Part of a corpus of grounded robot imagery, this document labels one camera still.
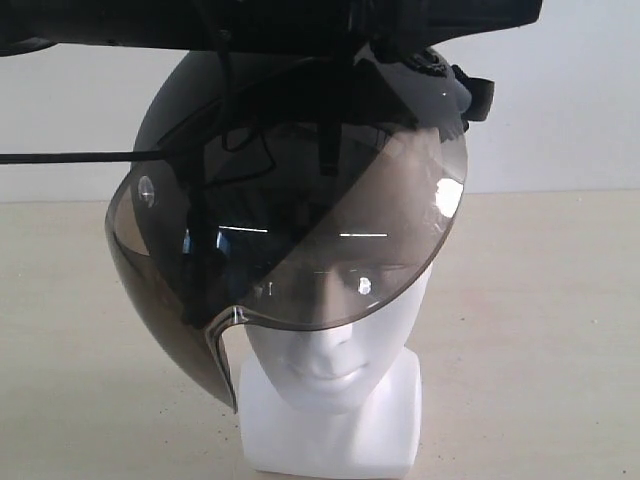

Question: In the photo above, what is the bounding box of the black cable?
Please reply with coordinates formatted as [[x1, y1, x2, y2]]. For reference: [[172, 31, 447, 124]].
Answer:
[[0, 29, 236, 166]]

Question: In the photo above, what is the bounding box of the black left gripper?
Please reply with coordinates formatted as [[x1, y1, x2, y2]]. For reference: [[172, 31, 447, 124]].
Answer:
[[1, 1, 542, 56]]

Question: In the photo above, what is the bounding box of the white mannequin head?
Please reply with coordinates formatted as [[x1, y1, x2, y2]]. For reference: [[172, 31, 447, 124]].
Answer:
[[238, 269, 432, 479]]

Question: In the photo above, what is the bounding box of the black helmet with tinted visor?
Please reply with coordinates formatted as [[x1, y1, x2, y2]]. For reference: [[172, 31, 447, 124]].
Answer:
[[104, 48, 495, 410]]

